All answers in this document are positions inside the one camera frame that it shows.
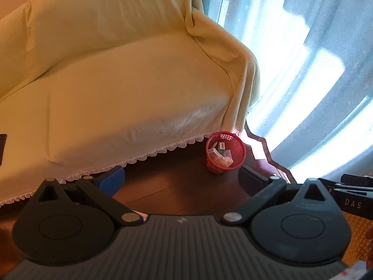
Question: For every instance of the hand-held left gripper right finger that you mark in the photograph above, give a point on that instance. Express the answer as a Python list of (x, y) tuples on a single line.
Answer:
[(249, 178)]

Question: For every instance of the white tissue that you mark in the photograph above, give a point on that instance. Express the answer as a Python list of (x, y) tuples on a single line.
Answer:
[(224, 161)]

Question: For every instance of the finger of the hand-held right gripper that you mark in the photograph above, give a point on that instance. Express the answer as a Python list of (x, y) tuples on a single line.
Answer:
[(357, 179), (349, 188)]

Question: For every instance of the white medicine carton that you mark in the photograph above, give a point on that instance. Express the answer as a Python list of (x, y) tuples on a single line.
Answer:
[(214, 151)]

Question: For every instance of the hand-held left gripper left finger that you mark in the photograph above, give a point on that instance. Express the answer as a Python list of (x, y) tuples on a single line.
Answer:
[(112, 179)]

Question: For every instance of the white flat box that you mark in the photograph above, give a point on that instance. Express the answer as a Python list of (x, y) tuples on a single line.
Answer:
[(142, 215)]

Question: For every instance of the green medicine carton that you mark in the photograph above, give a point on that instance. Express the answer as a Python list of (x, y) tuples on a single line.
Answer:
[(222, 146)]

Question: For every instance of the black phone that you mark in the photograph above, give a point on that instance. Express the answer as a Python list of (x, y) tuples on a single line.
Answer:
[(2, 148)]

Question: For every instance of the orange quilted cushion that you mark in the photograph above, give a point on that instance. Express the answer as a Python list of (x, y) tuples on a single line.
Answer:
[(355, 233)]

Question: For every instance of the dark wooden scalloped table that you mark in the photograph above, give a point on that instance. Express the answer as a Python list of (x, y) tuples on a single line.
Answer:
[(265, 151)]

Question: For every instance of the red plastic mesh basket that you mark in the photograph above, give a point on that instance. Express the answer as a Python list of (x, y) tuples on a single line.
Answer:
[(212, 167)]

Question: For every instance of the yellow covered sofa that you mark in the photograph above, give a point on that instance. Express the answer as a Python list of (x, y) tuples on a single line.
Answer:
[(116, 93)]

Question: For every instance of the light blue star curtain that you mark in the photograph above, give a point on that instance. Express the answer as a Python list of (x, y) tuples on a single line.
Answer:
[(291, 49)]

